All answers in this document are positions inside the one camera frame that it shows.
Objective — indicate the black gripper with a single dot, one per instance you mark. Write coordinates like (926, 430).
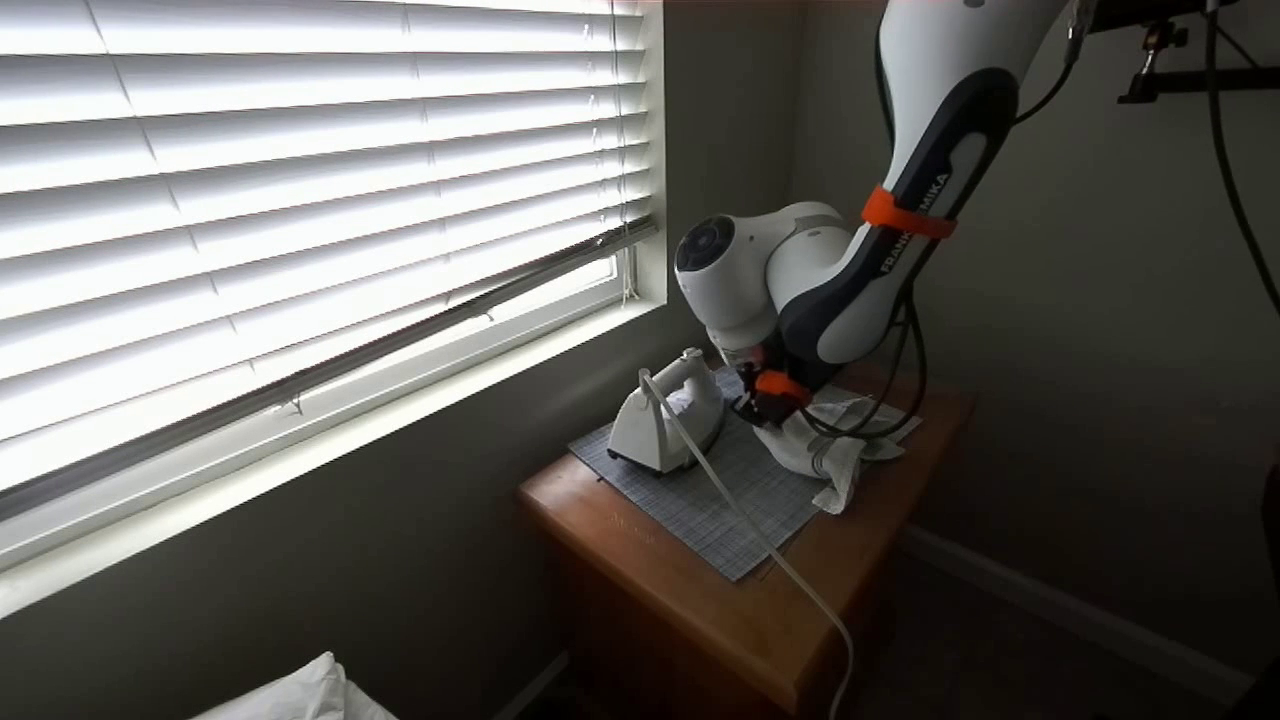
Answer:
(762, 402)

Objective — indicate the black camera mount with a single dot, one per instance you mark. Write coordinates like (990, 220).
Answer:
(1172, 52)

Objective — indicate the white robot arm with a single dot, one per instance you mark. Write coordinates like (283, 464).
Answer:
(826, 254)

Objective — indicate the white baseboard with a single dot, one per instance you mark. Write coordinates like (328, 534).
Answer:
(1067, 605)

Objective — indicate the grey woven placemat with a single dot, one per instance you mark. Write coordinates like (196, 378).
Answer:
(720, 501)

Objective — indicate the white window blind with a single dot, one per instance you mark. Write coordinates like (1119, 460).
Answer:
(306, 202)

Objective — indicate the white pillow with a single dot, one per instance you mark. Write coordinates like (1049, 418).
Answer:
(306, 692)

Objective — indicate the wooden nightstand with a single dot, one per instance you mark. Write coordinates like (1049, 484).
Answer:
(744, 586)

